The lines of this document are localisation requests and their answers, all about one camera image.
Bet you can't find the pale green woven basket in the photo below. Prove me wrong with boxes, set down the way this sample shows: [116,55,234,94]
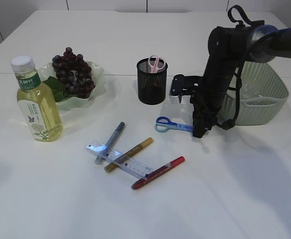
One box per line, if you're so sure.
[219,61,290,125]

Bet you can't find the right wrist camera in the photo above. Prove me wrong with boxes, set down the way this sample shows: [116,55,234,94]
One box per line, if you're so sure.
[169,74,202,104]

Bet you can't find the silver marker pen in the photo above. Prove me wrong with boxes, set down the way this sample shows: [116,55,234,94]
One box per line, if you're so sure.
[95,122,125,165]

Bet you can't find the clear plastic ruler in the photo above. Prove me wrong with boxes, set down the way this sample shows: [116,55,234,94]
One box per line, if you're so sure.
[86,140,154,179]

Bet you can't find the purple artificial grape bunch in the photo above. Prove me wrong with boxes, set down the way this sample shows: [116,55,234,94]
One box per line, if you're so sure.
[44,47,95,102]

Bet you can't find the gold marker pen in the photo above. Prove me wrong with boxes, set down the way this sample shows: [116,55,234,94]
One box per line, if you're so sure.
[104,137,153,173]

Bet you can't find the yellow tea bottle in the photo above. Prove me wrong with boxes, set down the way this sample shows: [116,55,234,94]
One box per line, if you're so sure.
[10,55,63,142]

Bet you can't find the blue scissors with cover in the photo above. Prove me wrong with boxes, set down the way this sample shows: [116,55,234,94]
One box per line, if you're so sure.
[154,117,193,132]

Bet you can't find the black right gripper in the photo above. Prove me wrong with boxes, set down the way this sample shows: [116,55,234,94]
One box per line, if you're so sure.
[190,93,221,138]

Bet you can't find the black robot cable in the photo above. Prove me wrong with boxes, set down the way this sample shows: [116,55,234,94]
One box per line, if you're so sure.
[216,4,266,130]

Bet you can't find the black mesh pen holder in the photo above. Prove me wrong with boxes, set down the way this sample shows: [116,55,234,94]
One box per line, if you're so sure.
[137,58,168,105]

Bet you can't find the pale green wavy glass plate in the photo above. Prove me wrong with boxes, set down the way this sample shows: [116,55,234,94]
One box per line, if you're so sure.
[37,61,104,111]

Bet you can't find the red marker pen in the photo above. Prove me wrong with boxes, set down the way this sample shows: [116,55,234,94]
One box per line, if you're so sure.
[131,156,185,190]

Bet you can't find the pink scissors with purple cover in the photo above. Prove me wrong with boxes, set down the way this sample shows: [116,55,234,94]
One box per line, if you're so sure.
[147,55,166,74]

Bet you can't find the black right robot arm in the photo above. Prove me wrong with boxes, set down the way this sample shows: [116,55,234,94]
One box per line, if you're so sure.
[190,25,291,138]

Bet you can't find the clear plastic sheet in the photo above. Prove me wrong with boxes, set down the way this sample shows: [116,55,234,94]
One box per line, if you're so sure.
[240,84,263,100]

